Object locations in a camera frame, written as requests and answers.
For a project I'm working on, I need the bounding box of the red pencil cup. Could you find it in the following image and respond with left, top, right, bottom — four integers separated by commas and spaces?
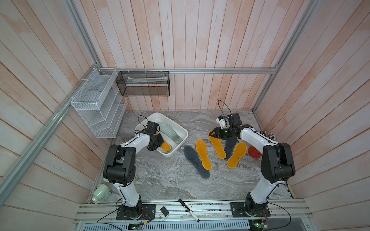
248, 145, 262, 159

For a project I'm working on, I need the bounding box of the aluminium rail left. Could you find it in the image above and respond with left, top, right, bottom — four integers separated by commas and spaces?
1, 64, 101, 207

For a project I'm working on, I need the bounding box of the aluminium rail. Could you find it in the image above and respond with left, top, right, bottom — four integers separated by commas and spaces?
1, 64, 101, 207
101, 67, 277, 74

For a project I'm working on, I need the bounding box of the white wire mesh shelf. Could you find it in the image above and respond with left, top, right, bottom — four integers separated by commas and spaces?
71, 68, 127, 139

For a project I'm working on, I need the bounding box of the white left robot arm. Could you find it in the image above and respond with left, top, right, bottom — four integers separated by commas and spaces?
103, 121, 164, 208

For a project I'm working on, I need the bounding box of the small black box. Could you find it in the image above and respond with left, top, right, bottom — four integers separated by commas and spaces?
161, 207, 169, 217

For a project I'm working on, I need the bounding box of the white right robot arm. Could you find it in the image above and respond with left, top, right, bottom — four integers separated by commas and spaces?
211, 113, 295, 210

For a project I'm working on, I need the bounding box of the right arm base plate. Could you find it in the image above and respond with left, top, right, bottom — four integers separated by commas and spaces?
230, 201, 271, 218

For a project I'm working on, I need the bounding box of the aluminium rail back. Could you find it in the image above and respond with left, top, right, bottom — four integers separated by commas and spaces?
101, 67, 277, 74

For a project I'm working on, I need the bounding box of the dark grey insole right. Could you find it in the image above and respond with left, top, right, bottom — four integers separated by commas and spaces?
224, 137, 238, 160

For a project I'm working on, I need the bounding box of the black marker pen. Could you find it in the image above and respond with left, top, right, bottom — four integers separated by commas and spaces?
178, 199, 200, 223

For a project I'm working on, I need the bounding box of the yellow insole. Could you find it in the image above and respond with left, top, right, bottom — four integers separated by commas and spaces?
209, 136, 226, 159
196, 139, 212, 170
226, 142, 248, 169
160, 135, 172, 153

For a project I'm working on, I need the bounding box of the black mesh basket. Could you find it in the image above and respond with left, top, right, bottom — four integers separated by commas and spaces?
116, 70, 171, 97

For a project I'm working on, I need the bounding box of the dark grey insole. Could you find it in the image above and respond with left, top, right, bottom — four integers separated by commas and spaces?
224, 137, 238, 160
184, 145, 211, 179

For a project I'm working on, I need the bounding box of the white plastic storage box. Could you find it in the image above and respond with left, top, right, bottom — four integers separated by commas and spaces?
135, 113, 188, 157

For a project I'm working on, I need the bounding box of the dark grey insole centre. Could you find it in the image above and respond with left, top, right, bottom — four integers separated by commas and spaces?
184, 145, 211, 179

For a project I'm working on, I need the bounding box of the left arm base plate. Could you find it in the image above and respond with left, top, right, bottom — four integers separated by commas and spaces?
116, 204, 156, 220

